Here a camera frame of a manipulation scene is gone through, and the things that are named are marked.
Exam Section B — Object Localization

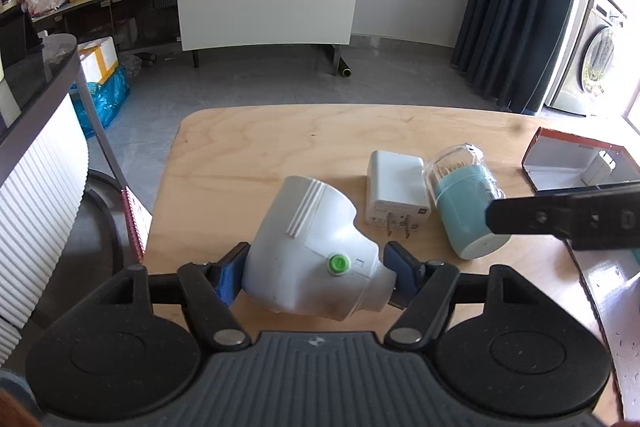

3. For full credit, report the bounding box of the white labelled box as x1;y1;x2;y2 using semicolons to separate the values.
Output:
581;150;617;186

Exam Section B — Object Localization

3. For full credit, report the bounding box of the white charger with prongs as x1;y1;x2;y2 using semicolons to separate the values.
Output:
366;150;431;242

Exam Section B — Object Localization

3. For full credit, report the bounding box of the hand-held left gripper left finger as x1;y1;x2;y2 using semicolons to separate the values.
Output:
100;242;252;351

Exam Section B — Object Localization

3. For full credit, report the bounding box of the black box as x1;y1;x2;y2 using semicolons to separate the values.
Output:
0;2;43;60

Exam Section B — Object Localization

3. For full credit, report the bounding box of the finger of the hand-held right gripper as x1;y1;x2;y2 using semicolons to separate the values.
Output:
485;181;640;252

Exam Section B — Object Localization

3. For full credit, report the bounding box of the silver washing machine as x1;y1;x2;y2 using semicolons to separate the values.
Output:
545;0;628;118

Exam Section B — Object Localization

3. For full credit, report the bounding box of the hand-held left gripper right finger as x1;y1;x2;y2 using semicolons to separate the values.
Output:
384;241;546;351

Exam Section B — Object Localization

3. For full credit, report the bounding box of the white lamp with green button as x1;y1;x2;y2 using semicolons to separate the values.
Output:
241;175;398;322

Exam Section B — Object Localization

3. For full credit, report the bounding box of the white and yellow carton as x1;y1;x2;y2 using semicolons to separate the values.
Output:
77;37;120;82

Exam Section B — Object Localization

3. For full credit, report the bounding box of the red spiral notebook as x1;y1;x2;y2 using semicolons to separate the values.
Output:
121;187;154;263

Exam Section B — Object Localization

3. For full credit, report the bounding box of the white television console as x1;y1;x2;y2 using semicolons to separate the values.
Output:
30;0;361;76

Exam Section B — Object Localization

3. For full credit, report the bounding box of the orange and white cardboard box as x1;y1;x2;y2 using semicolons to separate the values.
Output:
520;127;640;424

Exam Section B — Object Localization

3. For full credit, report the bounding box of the light blue toothpick holder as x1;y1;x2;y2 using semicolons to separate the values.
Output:
422;143;512;262

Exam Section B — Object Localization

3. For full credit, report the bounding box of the blue plastic bag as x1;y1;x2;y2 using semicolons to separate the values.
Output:
70;67;131;140

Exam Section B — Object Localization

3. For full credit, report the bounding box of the clear plastic wrap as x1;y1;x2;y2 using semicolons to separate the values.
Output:
42;33;79;64

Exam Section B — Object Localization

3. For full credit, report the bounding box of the white ribbed glass-top counter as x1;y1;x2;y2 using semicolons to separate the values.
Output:
0;34;91;368

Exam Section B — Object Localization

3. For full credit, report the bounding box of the dark round chair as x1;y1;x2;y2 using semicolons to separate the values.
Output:
75;172;146;303

